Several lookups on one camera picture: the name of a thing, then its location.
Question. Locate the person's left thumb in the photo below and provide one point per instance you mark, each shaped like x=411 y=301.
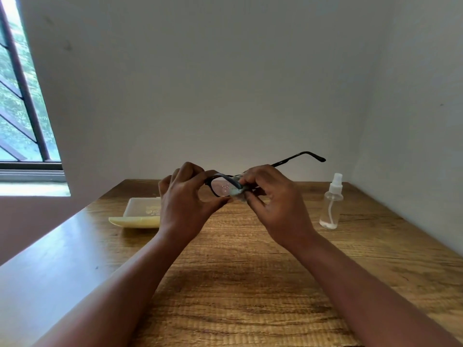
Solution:
x=217 y=204

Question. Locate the window with dark metal grille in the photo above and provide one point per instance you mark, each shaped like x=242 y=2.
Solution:
x=21 y=104

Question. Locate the clear plastic spray bottle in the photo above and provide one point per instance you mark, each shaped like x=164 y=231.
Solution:
x=331 y=209

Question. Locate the person's right forearm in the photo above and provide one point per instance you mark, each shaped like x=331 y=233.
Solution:
x=365 y=299

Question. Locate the person's right hand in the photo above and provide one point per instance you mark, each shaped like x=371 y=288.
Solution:
x=284 y=209

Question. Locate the person's left forearm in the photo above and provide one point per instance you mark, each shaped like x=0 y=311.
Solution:
x=119 y=296

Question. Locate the person's left hand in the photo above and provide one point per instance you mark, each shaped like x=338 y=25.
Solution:
x=179 y=207

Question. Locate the grey lens cleaning cloth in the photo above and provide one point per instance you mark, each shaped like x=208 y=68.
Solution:
x=237 y=192

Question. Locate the person's right thumb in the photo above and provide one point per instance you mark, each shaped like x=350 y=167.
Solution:
x=255 y=201

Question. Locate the black frame eyeglasses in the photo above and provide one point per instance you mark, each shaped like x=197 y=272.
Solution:
x=297 y=155

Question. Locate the cream eyeglasses case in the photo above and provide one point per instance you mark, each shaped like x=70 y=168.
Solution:
x=139 y=215

